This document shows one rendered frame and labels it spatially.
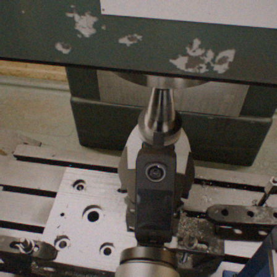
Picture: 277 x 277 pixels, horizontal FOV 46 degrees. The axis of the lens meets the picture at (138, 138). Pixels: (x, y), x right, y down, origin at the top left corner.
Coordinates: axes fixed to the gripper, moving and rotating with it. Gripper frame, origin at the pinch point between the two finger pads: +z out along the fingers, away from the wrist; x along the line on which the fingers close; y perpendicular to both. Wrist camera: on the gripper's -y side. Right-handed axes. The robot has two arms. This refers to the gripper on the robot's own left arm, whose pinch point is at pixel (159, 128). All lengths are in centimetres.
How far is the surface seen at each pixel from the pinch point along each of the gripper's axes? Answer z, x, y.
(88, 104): 45, -25, 43
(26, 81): 81, -66, 68
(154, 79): -8.8, -0.8, -17.3
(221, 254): -7.9, 14.4, 28.2
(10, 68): 85, -73, 63
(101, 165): 18.2, -15.7, 39.3
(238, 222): 1.6, 19.8, 33.1
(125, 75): -8.0, -3.7, -16.7
